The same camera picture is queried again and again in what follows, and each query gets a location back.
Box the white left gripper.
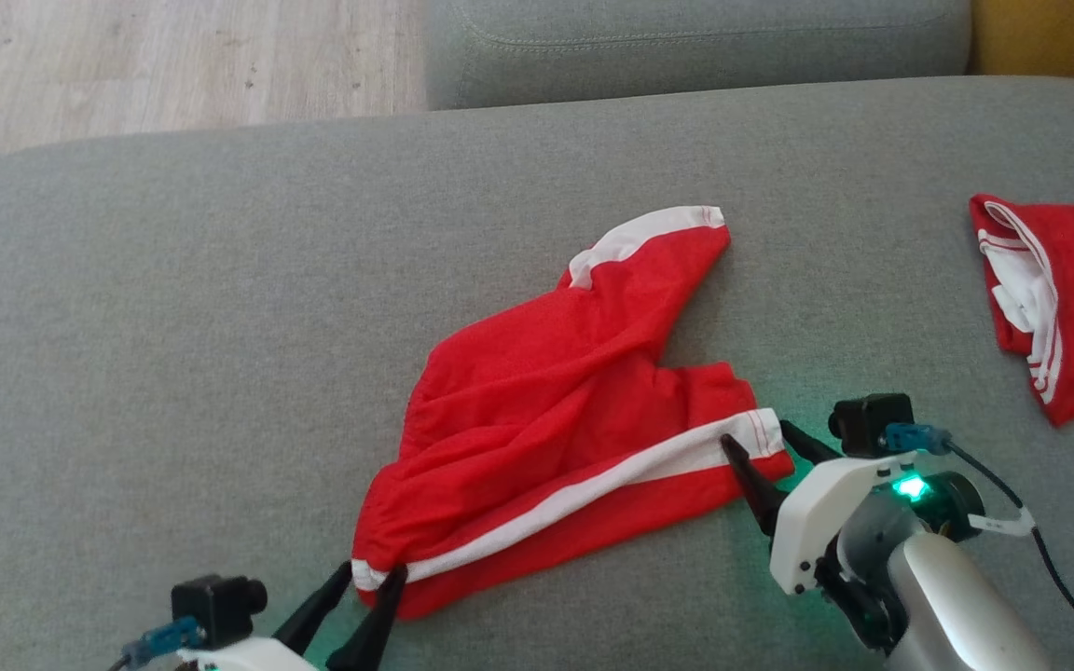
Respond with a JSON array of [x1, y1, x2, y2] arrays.
[[178, 560, 408, 671]]

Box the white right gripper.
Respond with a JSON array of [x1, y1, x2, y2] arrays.
[[720, 419, 916, 596]]

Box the red shorts with white stripes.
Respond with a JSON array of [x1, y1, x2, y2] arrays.
[[351, 205, 796, 623]]

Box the large grey sofa seat cushion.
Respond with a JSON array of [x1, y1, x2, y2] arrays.
[[0, 76, 1074, 671]]

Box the small grey sofa seat cushion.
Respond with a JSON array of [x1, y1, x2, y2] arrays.
[[423, 0, 974, 113]]

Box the yellow sofa back cushion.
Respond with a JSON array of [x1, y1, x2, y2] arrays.
[[969, 0, 1074, 97]]

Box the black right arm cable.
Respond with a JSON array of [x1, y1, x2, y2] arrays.
[[884, 423, 1074, 671]]

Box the white cable tie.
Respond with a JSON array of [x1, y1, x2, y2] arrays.
[[971, 507, 1035, 540]]

